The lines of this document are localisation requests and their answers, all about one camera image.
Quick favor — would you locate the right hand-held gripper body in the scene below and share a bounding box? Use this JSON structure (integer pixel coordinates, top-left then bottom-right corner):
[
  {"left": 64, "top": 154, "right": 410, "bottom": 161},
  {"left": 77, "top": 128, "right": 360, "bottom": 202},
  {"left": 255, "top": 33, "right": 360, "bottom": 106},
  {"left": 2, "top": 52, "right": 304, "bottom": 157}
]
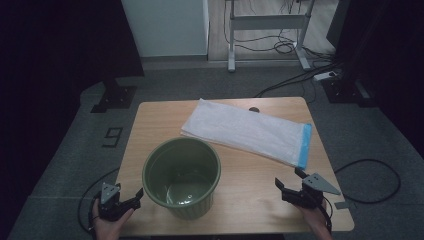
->
[{"left": 281, "top": 172, "right": 342, "bottom": 211}]

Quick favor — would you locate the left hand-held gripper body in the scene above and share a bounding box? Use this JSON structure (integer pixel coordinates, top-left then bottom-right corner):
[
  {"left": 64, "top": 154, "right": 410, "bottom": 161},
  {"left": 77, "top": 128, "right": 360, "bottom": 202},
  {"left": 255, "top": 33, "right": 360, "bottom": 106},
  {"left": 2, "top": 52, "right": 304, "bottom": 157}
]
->
[{"left": 98, "top": 182, "right": 140, "bottom": 222}]

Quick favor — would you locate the green plastic bin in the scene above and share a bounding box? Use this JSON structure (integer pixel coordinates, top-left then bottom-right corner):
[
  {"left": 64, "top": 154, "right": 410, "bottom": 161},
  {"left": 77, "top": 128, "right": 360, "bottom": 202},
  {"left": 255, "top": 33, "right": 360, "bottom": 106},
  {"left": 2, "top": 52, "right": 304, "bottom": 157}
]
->
[{"left": 142, "top": 136, "right": 222, "bottom": 221}]

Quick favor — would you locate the white bag with blue band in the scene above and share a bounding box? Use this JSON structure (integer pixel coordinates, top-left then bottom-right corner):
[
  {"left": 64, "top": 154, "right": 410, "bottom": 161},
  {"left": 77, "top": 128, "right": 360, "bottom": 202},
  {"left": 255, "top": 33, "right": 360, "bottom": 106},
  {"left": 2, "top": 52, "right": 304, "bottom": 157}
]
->
[{"left": 180, "top": 97, "right": 314, "bottom": 171}]

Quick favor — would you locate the person's left hand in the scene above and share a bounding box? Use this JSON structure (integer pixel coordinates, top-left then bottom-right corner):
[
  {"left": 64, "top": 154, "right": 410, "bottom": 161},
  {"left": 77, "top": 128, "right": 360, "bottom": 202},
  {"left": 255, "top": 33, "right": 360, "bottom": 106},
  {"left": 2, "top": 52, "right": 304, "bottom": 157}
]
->
[{"left": 92, "top": 199, "right": 135, "bottom": 240}]

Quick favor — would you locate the person's right hand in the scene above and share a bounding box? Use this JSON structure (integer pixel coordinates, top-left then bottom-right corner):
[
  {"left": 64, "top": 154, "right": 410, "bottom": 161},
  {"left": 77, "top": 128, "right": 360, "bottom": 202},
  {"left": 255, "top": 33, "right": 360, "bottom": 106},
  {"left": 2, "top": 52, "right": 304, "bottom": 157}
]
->
[{"left": 295, "top": 203, "right": 333, "bottom": 233}]

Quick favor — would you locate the black stand base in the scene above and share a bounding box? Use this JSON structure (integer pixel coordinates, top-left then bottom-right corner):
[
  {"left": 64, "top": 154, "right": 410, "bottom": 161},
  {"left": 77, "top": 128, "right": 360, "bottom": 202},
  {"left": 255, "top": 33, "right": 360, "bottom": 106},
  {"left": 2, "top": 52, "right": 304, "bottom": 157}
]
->
[
  {"left": 90, "top": 77, "right": 139, "bottom": 115},
  {"left": 321, "top": 77, "right": 378, "bottom": 108}
]

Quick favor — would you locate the white power strip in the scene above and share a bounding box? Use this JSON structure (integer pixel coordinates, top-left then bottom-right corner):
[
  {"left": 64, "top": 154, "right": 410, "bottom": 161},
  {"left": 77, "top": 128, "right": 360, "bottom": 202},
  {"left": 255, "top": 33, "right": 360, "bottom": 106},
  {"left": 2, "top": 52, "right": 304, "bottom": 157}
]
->
[{"left": 312, "top": 70, "right": 339, "bottom": 82}]

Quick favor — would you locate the dark curtain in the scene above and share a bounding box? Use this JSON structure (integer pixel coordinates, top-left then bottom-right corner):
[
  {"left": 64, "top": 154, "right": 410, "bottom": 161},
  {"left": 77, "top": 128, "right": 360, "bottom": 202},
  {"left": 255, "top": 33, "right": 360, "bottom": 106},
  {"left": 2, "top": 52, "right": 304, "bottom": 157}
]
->
[
  {"left": 0, "top": 0, "right": 145, "bottom": 141},
  {"left": 325, "top": 0, "right": 424, "bottom": 159}
]

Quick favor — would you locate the white cabinet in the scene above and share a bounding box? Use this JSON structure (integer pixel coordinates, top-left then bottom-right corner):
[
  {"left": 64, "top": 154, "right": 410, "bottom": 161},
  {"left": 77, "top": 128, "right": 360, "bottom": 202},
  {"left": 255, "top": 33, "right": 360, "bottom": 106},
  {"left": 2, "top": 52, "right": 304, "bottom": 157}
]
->
[{"left": 120, "top": 0, "right": 211, "bottom": 59}]

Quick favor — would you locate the left hand-held gripper black cable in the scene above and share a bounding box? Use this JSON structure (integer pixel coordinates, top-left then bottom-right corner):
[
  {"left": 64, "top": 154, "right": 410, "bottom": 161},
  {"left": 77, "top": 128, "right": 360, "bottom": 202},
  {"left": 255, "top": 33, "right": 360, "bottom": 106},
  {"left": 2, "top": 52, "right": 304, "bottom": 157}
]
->
[{"left": 77, "top": 167, "right": 120, "bottom": 235}]

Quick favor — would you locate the hand-held gripper black cable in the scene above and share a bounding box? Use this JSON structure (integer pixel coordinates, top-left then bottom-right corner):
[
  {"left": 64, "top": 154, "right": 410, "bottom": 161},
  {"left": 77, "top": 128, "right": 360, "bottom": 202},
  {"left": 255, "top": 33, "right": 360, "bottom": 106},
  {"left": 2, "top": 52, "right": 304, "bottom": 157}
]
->
[
  {"left": 320, "top": 158, "right": 402, "bottom": 233},
  {"left": 77, "top": 167, "right": 120, "bottom": 235}
]

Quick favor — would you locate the right hand-held gripper black cable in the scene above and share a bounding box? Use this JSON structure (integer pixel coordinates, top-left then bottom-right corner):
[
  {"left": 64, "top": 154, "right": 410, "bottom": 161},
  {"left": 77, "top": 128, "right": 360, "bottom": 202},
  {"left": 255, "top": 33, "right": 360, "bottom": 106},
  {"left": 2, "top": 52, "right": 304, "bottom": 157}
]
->
[{"left": 320, "top": 158, "right": 402, "bottom": 233}]

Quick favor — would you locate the black floor cable bundle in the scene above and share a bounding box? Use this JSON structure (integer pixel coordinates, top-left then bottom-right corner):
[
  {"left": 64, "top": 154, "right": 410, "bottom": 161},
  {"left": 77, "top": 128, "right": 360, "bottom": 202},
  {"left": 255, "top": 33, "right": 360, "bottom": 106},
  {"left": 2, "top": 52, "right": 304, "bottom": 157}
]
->
[{"left": 222, "top": 0, "right": 343, "bottom": 99}]

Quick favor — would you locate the white metal desk frame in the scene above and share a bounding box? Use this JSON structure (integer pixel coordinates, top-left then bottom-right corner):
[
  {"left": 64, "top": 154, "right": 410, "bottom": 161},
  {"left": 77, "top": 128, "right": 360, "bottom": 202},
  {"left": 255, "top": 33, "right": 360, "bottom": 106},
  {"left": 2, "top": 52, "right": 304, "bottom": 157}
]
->
[{"left": 224, "top": 0, "right": 316, "bottom": 73}]

